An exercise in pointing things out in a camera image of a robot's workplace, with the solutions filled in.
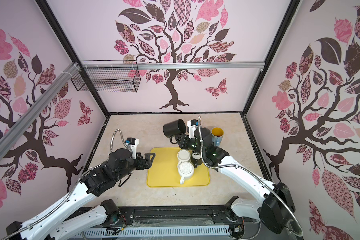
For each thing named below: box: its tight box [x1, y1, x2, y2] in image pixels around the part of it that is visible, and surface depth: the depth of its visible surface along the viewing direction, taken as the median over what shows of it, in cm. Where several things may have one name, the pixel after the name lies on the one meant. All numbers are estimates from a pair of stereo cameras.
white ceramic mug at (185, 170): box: [177, 161, 194, 185], surface depth 83 cm
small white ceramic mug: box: [177, 149, 191, 162], surface depth 90 cm
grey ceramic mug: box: [200, 127, 213, 147], surface depth 56 cm
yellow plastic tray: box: [147, 147, 211, 187], surface depth 87 cm
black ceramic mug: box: [163, 119, 187, 144], surface depth 76 cm
